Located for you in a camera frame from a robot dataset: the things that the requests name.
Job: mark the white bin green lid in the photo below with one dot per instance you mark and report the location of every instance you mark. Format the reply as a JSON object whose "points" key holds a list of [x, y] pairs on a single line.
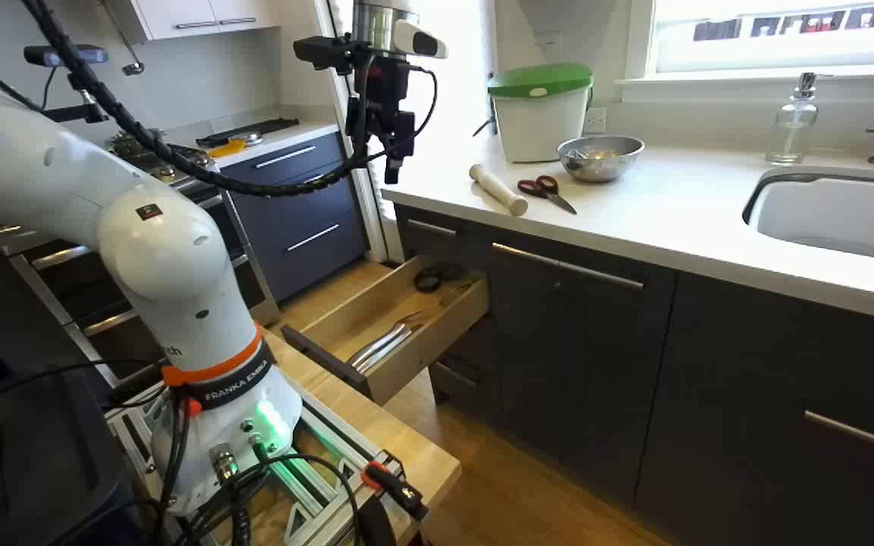
{"points": [[537, 106]]}

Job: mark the red handled scissors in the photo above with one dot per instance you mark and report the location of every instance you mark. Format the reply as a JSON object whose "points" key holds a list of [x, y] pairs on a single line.
{"points": [[547, 188]]}

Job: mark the small black bowl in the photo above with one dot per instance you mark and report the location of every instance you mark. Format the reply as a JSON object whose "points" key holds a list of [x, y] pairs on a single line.
{"points": [[430, 280]]}

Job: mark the kitchen sink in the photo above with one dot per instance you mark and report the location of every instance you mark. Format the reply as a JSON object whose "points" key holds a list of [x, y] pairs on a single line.
{"points": [[826, 208]]}

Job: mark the dark lower kitchen cabinets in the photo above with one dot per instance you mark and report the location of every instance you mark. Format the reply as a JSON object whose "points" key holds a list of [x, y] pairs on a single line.
{"points": [[720, 415]]}

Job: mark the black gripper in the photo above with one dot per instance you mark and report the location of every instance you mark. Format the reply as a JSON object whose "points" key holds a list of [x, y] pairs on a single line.
{"points": [[378, 114]]}

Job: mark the open wooden drawer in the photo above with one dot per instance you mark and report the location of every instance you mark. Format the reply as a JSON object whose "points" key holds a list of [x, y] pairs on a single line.
{"points": [[437, 319]]}

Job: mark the wooden rolling pin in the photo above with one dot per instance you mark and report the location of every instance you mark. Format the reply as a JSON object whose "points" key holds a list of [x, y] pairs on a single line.
{"points": [[500, 188]]}

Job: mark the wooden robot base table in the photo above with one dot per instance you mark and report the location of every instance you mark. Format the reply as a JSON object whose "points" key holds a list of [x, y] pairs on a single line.
{"points": [[357, 436]]}

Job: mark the clear soap dispenser bottle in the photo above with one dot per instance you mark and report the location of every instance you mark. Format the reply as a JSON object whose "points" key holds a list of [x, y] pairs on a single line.
{"points": [[793, 121]]}

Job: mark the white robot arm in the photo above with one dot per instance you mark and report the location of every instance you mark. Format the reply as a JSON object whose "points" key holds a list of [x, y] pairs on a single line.
{"points": [[162, 249]]}

